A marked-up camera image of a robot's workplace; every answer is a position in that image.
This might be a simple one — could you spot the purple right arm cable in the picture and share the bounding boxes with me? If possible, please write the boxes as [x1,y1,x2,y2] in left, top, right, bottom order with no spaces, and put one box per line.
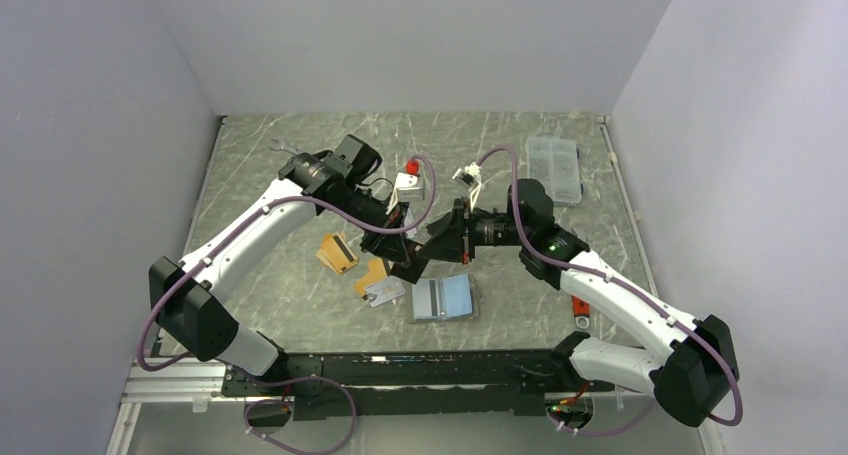
[478,145,745,439]

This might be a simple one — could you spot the silver open-end wrench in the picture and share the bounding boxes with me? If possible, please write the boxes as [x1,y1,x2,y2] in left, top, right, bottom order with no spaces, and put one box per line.
[269,139,300,155]

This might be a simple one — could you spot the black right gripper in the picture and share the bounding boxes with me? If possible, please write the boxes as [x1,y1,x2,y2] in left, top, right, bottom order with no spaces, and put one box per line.
[417,197,530,265]

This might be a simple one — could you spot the aluminium frame rail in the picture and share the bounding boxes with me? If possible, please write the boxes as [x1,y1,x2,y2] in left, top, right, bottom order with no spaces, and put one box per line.
[106,359,722,454]

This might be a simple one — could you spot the red handled tool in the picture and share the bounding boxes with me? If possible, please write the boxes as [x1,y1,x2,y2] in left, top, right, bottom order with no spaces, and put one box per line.
[571,296,591,331]

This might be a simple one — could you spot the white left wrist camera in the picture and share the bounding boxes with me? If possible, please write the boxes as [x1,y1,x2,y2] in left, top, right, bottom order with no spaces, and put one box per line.
[392,159,425,203]

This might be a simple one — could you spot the grey card holder blue lining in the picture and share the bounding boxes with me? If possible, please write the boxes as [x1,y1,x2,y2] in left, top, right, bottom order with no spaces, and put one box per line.
[410,274,479,323]

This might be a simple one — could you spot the gold card under holder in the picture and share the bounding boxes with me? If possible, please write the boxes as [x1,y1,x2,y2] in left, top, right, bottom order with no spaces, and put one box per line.
[353,258,391,300]

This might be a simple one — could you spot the clear plastic screw box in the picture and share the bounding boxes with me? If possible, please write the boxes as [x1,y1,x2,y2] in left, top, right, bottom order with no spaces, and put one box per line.
[525,136,583,206]

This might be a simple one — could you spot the gold card stack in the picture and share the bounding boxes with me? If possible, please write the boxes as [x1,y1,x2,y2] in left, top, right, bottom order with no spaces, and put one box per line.
[316,233,360,276]

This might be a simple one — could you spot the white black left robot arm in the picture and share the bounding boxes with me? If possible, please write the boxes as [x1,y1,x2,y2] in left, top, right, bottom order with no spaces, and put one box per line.
[144,135,435,395]

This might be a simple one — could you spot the silver card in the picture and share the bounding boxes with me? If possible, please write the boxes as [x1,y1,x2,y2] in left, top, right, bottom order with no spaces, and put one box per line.
[365,276,406,308]
[411,279,442,320]

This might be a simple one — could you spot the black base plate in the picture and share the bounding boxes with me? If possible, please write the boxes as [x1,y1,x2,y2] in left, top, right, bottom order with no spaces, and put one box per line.
[221,349,613,421]

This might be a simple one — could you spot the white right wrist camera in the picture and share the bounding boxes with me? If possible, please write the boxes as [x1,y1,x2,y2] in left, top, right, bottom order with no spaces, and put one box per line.
[452,163,482,192]

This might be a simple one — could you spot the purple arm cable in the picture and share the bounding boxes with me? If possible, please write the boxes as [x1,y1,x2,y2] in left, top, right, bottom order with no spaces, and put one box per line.
[478,145,745,439]
[135,155,439,455]

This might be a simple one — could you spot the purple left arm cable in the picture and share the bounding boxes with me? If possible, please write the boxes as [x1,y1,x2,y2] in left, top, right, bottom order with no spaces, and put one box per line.
[135,155,439,455]

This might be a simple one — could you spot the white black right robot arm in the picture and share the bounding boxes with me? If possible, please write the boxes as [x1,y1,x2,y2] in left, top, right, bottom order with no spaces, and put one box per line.
[417,179,740,427]

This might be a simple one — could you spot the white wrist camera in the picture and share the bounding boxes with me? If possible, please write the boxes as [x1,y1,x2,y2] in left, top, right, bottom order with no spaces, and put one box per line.
[452,163,482,192]
[392,159,425,203]

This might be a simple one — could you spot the silver card on table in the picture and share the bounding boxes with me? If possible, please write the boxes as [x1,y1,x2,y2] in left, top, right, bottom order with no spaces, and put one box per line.
[365,276,406,308]

